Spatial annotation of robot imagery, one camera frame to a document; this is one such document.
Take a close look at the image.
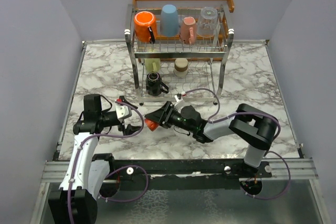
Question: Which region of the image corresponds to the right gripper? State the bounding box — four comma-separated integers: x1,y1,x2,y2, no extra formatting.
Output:
145,101,195,133

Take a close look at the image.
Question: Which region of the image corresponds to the small copper orange cup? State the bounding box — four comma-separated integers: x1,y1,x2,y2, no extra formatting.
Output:
144,119,160,132

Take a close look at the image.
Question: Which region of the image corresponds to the black faceted mug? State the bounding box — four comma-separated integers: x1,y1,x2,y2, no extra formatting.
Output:
145,72,169,97

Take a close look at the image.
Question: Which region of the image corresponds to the light green mug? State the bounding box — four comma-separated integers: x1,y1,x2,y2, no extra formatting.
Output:
144,58,161,73

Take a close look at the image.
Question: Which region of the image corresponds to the cream cup brown band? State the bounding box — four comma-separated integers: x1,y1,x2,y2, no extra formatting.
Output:
174,58,188,78

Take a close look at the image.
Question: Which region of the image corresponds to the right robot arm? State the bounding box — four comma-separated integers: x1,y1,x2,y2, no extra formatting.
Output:
144,102,280,177

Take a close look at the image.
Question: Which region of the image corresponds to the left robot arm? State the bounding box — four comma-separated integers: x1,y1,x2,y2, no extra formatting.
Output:
48,94,143,223

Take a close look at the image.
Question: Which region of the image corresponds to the steel two-tier dish rack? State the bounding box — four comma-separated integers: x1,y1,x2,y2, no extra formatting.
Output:
124,3,234,105

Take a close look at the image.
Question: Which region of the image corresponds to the pink ceramic mug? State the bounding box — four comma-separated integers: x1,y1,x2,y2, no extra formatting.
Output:
180,16,197,45

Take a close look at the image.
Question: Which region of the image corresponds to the light blue plastic cup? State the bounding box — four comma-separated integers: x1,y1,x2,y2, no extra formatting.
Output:
160,4,179,37

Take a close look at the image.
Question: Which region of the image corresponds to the clear plastic tumbler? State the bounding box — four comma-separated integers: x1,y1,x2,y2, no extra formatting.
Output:
197,7,218,38

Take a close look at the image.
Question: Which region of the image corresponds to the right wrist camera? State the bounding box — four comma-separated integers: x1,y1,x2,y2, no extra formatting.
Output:
174,91,186,106

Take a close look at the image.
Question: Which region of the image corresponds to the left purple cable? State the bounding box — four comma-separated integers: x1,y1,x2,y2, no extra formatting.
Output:
67,100,149,224

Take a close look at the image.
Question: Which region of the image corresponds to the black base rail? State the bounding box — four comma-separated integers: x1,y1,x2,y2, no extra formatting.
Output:
99,158,271,197

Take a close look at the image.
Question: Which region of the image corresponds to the orange mug black handle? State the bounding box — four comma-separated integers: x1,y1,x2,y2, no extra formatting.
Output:
134,11,158,44

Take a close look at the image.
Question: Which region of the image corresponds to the aluminium table frame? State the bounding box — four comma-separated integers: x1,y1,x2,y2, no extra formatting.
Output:
43,41,331,223

